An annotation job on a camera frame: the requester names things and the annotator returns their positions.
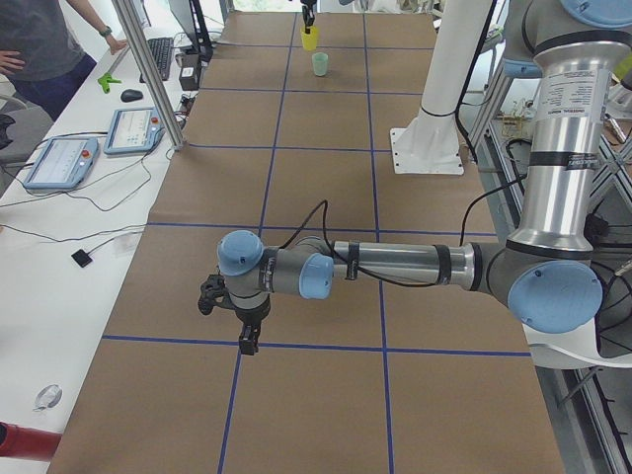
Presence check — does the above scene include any near blue teach pendant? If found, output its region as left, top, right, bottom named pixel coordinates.
left=24, top=137, right=99, bottom=193

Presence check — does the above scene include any black monitor stand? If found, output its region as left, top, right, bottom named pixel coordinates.
left=183, top=0, right=213, bottom=62

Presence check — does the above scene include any aluminium frame post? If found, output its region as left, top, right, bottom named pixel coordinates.
left=112, top=0, right=185, bottom=151

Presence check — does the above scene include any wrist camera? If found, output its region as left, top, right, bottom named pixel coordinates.
left=197, top=274, right=233, bottom=316

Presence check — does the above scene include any green plastic cup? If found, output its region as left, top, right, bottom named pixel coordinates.
left=311, top=52, right=329, bottom=77

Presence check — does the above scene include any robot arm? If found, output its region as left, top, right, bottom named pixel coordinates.
left=198, top=1, right=631, bottom=355

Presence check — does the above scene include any white camera stand pedestal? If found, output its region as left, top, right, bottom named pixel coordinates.
left=390, top=0, right=494, bottom=176

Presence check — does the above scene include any black computer mouse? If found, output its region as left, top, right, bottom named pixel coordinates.
left=119, top=89, right=143, bottom=103

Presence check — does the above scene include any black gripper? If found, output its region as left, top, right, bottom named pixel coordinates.
left=235, top=303, right=271, bottom=355
left=300, top=0, right=316, bottom=35

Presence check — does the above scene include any green plastic clamp tool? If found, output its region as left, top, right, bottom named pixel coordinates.
left=98, top=73, right=122, bottom=94

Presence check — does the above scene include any yellow plastic cup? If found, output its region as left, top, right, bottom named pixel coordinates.
left=300, top=26, right=319, bottom=51

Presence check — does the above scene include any small black box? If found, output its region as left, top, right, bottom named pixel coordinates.
left=179, top=54, right=201, bottom=91

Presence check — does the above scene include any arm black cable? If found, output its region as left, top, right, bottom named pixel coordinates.
left=276, top=177, right=529, bottom=288

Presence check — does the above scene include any blue teach pendant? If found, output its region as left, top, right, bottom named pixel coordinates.
left=104, top=108, right=165, bottom=155
left=24, top=137, right=99, bottom=193

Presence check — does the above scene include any standing person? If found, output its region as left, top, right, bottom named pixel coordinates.
left=1, top=0, right=96, bottom=120

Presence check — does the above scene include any far blue teach pendant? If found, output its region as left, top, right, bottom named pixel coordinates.
left=104, top=108, right=165, bottom=155

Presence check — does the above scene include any clear tape roll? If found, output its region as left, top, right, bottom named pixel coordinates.
left=34, top=384, right=63, bottom=412

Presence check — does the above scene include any brown paper table mat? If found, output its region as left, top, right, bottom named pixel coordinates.
left=50, top=13, right=564, bottom=473

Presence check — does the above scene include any person's hand on table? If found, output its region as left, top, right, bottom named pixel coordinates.
left=105, top=35, right=127, bottom=54

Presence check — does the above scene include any black keyboard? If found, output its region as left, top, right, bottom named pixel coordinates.
left=146, top=37, right=174, bottom=81

